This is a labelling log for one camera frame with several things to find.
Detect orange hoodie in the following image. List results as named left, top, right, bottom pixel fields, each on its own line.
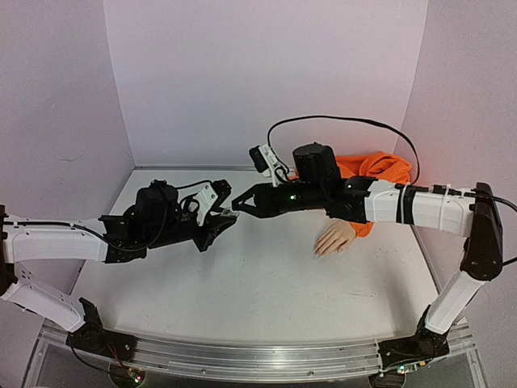
left=286, top=150, right=414, bottom=239

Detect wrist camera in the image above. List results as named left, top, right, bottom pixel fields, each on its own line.
left=249, top=145, right=290, bottom=187
left=188, top=179, right=232, bottom=226

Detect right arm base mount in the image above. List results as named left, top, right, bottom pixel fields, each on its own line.
left=378, top=306, right=449, bottom=371

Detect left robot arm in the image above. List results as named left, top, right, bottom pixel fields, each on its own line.
left=1, top=179, right=238, bottom=353

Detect black right camera cable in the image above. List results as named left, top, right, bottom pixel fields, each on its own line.
left=266, top=116, right=517, bottom=268

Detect aluminium back rail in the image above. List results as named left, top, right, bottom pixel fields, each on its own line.
left=134, top=165, right=255, bottom=171

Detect black camera cable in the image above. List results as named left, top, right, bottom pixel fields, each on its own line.
left=100, top=181, right=207, bottom=255
left=266, top=116, right=517, bottom=268

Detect black left camera cable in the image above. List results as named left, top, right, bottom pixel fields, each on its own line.
left=100, top=181, right=207, bottom=255

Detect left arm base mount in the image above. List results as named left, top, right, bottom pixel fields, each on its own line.
left=66, top=297, right=137, bottom=362

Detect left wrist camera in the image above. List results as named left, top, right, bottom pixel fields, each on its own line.
left=188, top=179, right=232, bottom=226

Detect aluminium rail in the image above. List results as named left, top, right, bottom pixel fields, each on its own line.
left=40, top=323, right=486, bottom=387
left=134, top=165, right=255, bottom=171

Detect clear nail polish bottle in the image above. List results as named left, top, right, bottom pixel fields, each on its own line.
left=221, top=208, right=240, bottom=218

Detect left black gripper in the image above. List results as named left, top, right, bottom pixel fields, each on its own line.
left=147, top=198, right=236, bottom=253

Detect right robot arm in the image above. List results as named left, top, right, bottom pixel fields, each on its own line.
left=232, top=143, right=503, bottom=335

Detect aluminium front rail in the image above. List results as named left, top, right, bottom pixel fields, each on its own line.
left=40, top=323, right=486, bottom=387

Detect mannequin hand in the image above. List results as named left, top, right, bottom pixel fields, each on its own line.
left=314, top=221, right=357, bottom=257

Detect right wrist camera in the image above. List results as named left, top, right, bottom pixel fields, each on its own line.
left=249, top=145, right=290, bottom=187

